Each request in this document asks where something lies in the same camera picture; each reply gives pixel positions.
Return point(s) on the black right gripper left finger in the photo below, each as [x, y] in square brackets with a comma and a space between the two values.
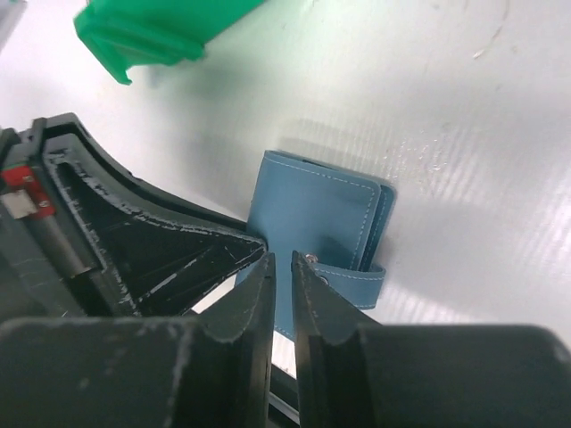
[210, 369]

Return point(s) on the green plastic bin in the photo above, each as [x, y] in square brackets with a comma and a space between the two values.
[124, 34]

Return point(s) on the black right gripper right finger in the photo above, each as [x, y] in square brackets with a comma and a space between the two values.
[354, 372]

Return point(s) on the blue leather card holder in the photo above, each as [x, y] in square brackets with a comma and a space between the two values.
[334, 216]

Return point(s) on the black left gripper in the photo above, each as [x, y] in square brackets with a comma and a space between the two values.
[82, 231]

